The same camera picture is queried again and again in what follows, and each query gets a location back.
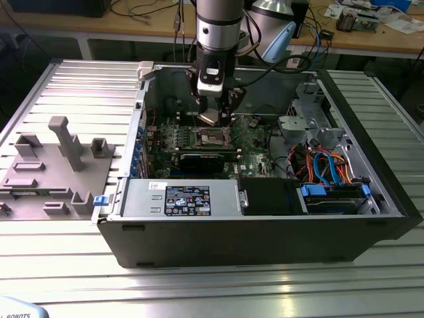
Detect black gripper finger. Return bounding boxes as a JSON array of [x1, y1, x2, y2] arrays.
[[184, 65, 209, 113], [220, 85, 248, 126]]

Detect silver green CPU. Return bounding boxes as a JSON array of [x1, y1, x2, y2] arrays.
[[197, 107, 221, 126]]

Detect CPU socket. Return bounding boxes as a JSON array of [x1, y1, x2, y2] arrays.
[[193, 125, 235, 149]]

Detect copper CPU cooler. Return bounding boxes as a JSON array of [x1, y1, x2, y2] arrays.
[[336, 9, 358, 33]]

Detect pale grey case latch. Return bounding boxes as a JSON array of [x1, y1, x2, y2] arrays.
[[136, 61, 156, 80]]

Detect green motherboard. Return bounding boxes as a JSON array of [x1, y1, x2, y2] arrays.
[[147, 114, 291, 182]]

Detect silver metal drive cage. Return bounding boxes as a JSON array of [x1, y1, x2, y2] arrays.
[[277, 81, 345, 146]]

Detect black graphics card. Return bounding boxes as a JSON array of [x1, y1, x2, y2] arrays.
[[172, 150, 241, 175]]

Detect wooden desk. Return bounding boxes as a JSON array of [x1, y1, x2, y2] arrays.
[[0, 0, 424, 62]]

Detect silver power supply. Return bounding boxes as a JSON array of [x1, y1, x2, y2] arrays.
[[119, 178, 240, 218]]

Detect black grey PC case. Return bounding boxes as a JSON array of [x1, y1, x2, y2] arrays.
[[91, 61, 424, 269]]

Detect hard disk in blue carrier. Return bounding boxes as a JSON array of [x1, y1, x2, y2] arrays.
[[299, 184, 371, 215]]

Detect grey metal device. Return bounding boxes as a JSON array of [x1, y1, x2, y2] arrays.
[[354, 12, 380, 33]]

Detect black monitor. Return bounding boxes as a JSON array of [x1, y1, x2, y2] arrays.
[[8, 0, 109, 18]]

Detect grey parts rack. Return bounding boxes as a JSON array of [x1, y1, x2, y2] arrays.
[[0, 115, 117, 221]]

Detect blue box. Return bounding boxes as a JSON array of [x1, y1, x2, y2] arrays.
[[370, 0, 413, 9]]

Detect white papers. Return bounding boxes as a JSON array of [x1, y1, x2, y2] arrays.
[[384, 18, 424, 34]]

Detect pale blue teach pendant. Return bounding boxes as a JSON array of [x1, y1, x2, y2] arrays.
[[0, 294, 50, 318]]

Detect white black camera box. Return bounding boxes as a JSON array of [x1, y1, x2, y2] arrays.
[[197, 65, 227, 99]]

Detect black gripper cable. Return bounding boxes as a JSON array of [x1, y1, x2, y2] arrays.
[[235, 54, 314, 87]]

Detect hanging thin cables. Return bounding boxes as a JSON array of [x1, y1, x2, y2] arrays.
[[172, 0, 188, 64]]

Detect thick black cable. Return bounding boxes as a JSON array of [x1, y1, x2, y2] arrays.
[[266, 124, 292, 176]]

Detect orange red wire bundle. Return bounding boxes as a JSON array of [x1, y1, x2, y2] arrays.
[[290, 147, 314, 178]]

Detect blue desk cable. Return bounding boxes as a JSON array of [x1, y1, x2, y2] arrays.
[[313, 31, 332, 67]]

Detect blue SATA wire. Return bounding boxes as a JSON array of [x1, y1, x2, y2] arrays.
[[313, 151, 342, 185]]

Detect orange SATA wire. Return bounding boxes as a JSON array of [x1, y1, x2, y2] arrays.
[[326, 152, 354, 183]]

